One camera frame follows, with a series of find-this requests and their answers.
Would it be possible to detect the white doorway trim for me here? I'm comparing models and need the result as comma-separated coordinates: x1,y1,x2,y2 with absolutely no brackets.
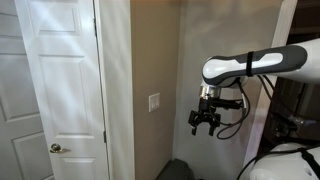
240,0,299,171

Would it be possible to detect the black thick cable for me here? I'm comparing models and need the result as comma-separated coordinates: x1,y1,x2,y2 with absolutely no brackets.
235,143,320,180

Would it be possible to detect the dark grey bin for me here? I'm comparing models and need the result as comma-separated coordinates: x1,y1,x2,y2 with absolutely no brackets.
155,158,196,180

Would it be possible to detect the white panel door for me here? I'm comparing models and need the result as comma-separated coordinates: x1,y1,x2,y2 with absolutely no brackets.
13,0,111,180

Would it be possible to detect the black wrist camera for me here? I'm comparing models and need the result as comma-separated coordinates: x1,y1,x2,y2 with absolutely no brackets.
211,98,245,111

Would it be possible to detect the white door frame trim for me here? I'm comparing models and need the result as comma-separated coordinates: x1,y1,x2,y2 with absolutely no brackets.
92,0,136,180

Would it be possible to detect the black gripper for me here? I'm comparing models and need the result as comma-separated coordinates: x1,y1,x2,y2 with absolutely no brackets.
187,96,222,137

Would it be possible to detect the brass door knob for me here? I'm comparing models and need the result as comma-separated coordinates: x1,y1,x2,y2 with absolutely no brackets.
49,142,71,155

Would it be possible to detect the black looped cable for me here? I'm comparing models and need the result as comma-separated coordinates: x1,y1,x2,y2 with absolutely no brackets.
215,78,251,141

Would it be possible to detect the black thin cable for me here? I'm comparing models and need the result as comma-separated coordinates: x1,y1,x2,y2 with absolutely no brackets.
257,74,278,102

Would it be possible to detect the black strap on arm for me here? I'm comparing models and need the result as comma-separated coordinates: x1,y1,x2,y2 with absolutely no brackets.
245,50,255,78

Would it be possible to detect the dark wooden furniture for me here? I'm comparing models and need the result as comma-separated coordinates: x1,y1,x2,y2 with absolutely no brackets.
258,0,320,148

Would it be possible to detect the white double switch plate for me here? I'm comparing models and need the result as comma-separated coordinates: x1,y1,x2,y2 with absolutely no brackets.
148,92,161,113

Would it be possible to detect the white closet door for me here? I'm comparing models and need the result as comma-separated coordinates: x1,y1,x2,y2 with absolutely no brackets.
0,0,55,180

